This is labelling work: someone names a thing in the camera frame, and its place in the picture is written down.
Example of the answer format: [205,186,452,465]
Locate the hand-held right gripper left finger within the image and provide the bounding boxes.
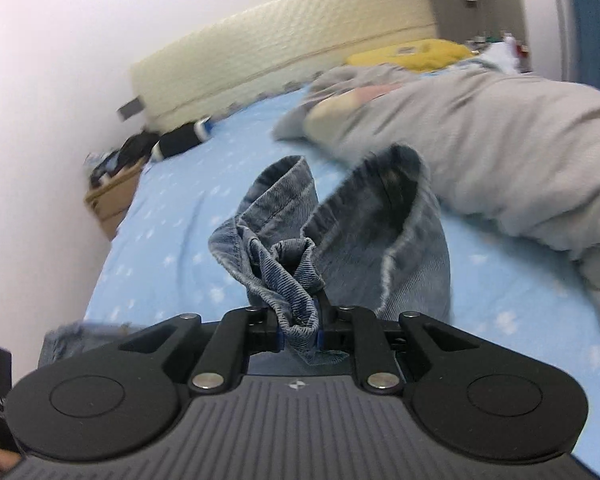
[117,307,283,392]

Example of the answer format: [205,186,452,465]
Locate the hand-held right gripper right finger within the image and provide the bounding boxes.
[317,290,481,395]

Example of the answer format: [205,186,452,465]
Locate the blue denim pants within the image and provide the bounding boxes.
[40,142,453,368]

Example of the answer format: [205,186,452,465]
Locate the black clothes pile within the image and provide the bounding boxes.
[112,132,161,170]

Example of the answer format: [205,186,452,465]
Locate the light blue printed bed sheet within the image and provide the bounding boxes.
[82,72,600,480]

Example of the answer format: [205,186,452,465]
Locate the wooden nightstand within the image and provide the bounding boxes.
[83,157,148,241]

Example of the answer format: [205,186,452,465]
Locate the black bolster pillow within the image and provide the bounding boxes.
[150,117,213,162]

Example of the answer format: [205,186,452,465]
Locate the blue white packet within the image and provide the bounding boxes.
[84,150,118,176]

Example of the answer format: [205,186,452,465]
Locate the grey quilt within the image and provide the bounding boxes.
[272,62,600,356]

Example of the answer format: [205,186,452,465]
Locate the cream quilted headboard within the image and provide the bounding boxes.
[130,0,438,133]

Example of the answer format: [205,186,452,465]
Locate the yellow pillow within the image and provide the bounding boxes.
[344,38,473,73]

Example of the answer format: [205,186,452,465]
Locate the pale blue crumpled cloth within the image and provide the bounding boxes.
[467,42,531,75]

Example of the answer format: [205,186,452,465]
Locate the cluttered small bottles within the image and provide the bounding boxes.
[465,31,531,58]

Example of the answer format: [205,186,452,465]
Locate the grey wall plate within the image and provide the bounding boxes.
[116,96,147,122]

